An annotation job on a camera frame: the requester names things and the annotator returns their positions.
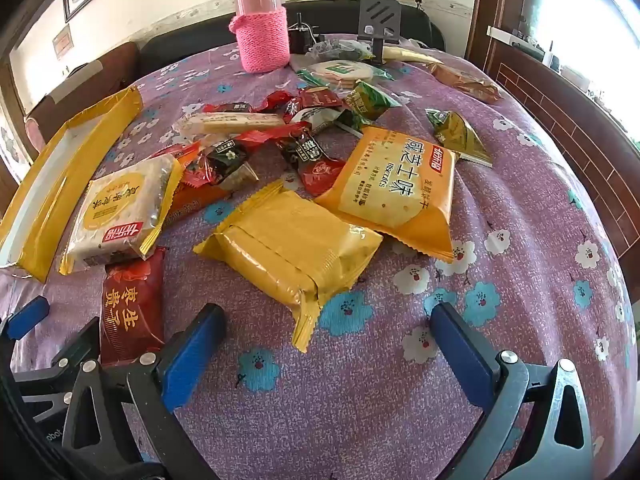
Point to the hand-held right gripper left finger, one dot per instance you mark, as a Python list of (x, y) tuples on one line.
[(192, 355)]

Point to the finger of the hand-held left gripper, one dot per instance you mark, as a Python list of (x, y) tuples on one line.
[(27, 317), (80, 342)]

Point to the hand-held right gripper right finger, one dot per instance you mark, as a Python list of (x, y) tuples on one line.
[(462, 355)]

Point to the dark red snack packet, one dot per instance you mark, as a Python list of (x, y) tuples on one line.
[(132, 310)]

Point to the white yellow cracker packet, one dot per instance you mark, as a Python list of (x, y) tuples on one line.
[(120, 210)]

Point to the plain yellow biscuit packet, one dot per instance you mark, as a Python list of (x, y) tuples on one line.
[(290, 245)]

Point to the orange snack packet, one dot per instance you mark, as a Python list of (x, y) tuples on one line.
[(195, 200)]

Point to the yellow printed biscuit packet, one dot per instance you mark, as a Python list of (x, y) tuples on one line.
[(395, 185)]

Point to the yellow cardboard box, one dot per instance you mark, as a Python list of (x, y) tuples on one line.
[(100, 115)]

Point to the green gold triangular packet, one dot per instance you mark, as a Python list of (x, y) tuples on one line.
[(460, 135)]

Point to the pale long pastry packet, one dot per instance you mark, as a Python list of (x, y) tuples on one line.
[(230, 122)]

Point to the white green snack packet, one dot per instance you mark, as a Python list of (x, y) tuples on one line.
[(320, 119)]

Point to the red gold snack packet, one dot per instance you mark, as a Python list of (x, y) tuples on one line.
[(320, 97)]

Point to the purple floral tablecloth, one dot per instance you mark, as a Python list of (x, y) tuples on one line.
[(350, 410)]

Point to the pink cushion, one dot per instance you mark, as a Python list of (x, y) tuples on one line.
[(32, 132)]

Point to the wooden door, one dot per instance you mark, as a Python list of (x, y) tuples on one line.
[(10, 125)]

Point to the brown armchair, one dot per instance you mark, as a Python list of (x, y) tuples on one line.
[(100, 75)]

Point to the small red candy packet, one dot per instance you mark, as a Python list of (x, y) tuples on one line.
[(272, 102)]

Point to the brown bread packet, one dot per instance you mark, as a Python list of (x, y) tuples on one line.
[(465, 82)]

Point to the ivory horn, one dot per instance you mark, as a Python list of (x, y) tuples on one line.
[(410, 54)]

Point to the round cracker packet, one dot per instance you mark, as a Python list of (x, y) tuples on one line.
[(345, 71)]

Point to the black sofa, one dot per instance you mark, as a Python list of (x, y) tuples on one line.
[(200, 40)]

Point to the pink bottle with knitted sleeve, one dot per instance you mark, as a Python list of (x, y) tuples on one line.
[(262, 40)]

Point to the dark plastic bag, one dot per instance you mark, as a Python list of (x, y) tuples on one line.
[(340, 50)]

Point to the black charger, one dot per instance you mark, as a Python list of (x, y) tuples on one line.
[(302, 35)]

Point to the black phone stand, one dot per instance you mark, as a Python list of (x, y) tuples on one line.
[(377, 15)]

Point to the red wall sticker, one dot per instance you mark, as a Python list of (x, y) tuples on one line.
[(62, 42)]

